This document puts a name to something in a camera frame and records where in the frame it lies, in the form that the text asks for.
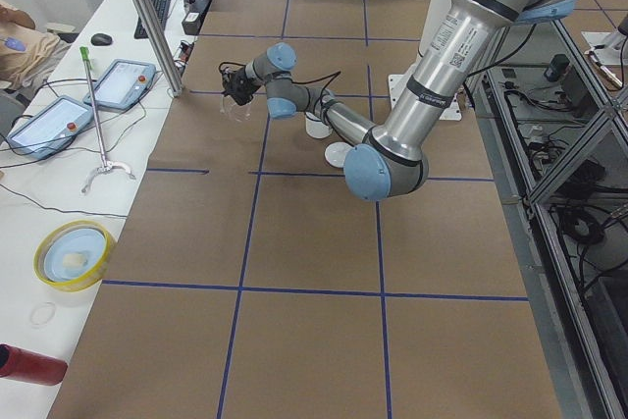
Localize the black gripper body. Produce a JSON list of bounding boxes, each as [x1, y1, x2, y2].
[[231, 67, 259, 105]]

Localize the clear glass funnel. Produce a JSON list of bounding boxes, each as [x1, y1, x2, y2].
[[220, 98, 252, 123]]

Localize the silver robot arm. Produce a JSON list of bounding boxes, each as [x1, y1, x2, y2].
[[219, 0, 576, 201]]

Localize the white enamel cup blue rim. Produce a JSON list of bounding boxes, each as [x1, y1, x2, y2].
[[304, 112, 333, 139]]

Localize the black computer box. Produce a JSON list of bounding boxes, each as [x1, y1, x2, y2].
[[182, 0, 211, 36]]

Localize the far teach pendant tablet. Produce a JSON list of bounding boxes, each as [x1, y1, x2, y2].
[[93, 59, 156, 111]]

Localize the teach pendant tablet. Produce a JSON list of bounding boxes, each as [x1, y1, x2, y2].
[[93, 59, 156, 111], [7, 95, 93, 159]]

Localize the black keyboard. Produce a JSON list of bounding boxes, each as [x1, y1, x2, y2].
[[132, 0, 174, 40]]

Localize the small white dish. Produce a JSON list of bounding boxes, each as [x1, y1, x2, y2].
[[324, 142, 353, 169]]

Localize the black computer mouse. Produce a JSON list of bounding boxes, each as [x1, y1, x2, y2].
[[90, 32, 113, 46]]

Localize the metal reacher grabber stick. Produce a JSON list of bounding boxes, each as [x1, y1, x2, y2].
[[79, 46, 135, 195]]

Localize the near teach pendant tablet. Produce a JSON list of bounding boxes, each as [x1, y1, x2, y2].
[[7, 95, 93, 159]]

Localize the seated person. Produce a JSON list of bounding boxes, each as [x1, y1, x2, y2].
[[1, 0, 70, 93]]

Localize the red cylinder bottle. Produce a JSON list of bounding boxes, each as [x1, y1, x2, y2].
[[1, 344, 68, 386]]

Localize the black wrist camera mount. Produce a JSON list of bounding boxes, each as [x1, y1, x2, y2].
[[218, 62, 243, 94]]

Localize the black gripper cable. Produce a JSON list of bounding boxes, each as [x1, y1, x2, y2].
[[217, 61, 342, 96]]

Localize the aluminium frame post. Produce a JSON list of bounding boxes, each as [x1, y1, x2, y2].
[[132, 0, 183, 97]]

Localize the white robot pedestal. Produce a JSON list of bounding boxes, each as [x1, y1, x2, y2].
[[387, 0, 465, 122]]

